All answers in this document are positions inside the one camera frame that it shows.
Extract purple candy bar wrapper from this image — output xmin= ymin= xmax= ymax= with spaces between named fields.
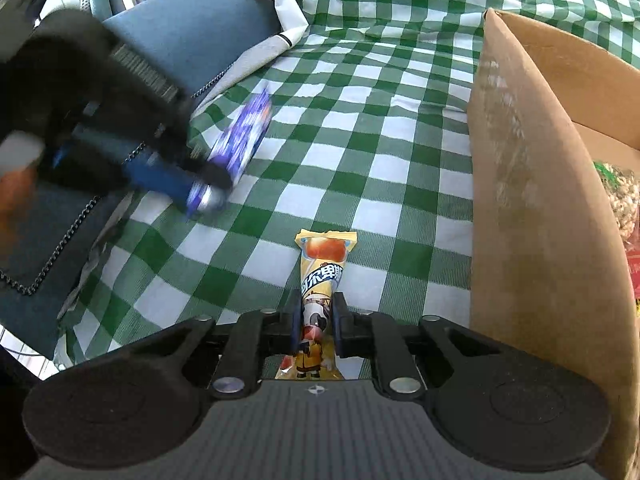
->
xmin=186 ymin=88 xmax=272 ymax=214

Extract brown cardboard box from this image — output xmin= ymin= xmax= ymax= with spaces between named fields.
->
xmin=466 ymin=9 xmax=639 ymax=479

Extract red and blue snack packet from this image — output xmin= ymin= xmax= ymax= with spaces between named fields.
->
xmin=626 ymin=250 xmax=640 ymax=311

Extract yellow cartoon snack packet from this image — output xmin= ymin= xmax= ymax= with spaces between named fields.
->
xmin=276 ymin=230 xmax=358 ymax=380

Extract green white checkered cloth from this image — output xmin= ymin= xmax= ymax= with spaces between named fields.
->
xmin=54 ymin=0 xmax=639 ymax=367

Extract green bag of seeds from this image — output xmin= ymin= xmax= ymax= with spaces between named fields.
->
xmin=593 ymin=160 xmax=639 ymax=257

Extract grey zippered cushion cover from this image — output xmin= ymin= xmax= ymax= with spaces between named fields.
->
xmin=193 ymin=0 xmax=309 ymax=110

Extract person's left hand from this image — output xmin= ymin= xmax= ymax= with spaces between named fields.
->
xmin=0 ymin=165 xmax=37 ymax=256

